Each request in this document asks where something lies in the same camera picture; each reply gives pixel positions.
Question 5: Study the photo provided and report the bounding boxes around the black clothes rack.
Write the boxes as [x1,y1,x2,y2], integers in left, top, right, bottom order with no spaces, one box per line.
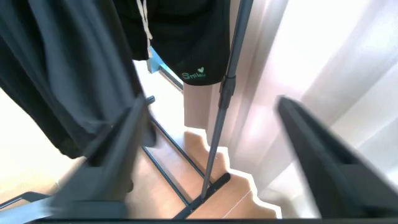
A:
[141,0,254,220]

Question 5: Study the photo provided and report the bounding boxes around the black shorts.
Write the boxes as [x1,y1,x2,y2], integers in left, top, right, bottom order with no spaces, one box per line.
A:
[111,0,231,86]

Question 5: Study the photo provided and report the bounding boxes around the black garment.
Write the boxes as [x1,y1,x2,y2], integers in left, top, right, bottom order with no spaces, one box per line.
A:
[0,0,147,159]

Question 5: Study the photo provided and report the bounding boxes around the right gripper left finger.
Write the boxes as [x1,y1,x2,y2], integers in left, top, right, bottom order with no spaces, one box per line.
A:
[49,95,150,218]

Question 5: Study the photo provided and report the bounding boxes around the window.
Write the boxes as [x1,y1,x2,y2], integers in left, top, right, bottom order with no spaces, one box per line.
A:
[146,46,184,91]

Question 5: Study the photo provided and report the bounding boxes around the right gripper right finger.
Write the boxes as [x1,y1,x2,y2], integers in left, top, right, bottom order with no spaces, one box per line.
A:
[276,95,398,218]

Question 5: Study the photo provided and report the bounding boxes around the beige curtain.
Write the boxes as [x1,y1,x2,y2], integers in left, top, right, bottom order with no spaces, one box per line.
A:
[183,0,398,218]

